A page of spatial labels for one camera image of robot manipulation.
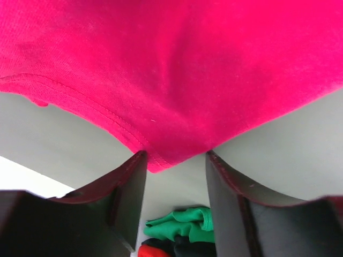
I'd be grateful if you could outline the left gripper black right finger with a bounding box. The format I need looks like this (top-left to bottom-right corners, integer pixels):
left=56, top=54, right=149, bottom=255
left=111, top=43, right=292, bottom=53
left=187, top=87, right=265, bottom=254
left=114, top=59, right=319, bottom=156
left=206, top=151, right=342, bottom=256

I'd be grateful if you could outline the folded black shirt stack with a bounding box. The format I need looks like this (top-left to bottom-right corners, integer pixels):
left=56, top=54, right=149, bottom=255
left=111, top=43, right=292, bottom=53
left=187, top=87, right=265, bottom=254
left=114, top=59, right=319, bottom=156
left=137, top=207, right=217, bottom=256

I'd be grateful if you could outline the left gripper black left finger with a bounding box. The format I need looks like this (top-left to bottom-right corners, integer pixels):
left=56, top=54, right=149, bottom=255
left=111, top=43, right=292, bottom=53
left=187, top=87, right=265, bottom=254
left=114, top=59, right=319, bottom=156
left=1, top=151, right=147, bottom=256

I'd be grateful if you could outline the red t shirt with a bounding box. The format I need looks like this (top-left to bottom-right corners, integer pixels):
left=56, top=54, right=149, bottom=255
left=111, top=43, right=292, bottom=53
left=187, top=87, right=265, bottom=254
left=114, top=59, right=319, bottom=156
left=1, top=1, right=342, bottom=172

